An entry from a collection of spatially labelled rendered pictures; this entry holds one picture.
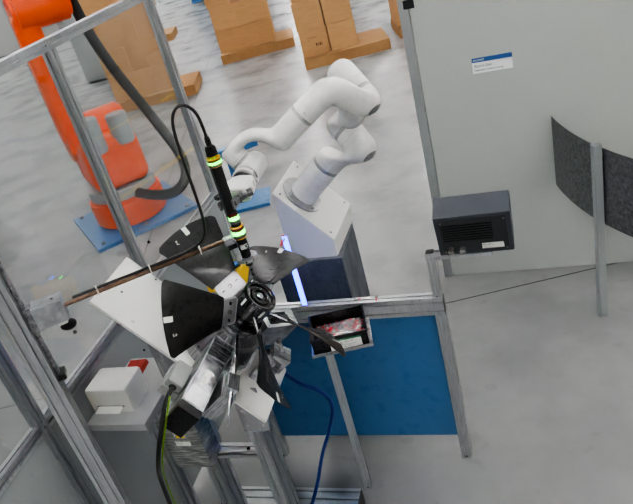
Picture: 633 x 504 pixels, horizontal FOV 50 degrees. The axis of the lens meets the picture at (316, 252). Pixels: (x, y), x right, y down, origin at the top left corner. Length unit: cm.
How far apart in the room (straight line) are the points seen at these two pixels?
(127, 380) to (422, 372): 117
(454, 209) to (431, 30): 150
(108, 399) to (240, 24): 933
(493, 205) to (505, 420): 126
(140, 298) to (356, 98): 97
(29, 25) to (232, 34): 584
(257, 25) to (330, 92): 919
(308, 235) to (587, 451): 148
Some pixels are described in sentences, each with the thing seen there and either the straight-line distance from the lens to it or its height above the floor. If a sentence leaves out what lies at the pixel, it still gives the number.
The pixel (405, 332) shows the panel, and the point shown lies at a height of 69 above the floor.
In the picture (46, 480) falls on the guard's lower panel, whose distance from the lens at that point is 253.
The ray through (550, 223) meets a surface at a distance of 410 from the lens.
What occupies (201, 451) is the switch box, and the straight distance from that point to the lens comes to 251.
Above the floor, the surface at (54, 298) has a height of 143.
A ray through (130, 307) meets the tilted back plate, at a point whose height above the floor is 128.
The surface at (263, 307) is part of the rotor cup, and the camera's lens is 215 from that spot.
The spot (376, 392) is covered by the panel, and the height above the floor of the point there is 38.
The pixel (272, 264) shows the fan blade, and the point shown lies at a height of 119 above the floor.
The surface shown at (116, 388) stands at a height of 97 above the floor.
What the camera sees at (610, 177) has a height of 82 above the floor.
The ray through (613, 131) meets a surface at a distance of 389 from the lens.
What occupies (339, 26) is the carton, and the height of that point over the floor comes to 44.
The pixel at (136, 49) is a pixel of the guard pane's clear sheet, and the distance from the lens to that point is 327.
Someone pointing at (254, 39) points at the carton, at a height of 24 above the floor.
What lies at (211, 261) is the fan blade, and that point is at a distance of 225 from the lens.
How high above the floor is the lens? 234
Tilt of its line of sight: 29 degrees down
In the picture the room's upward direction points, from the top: 16 degrees counter-clockwise
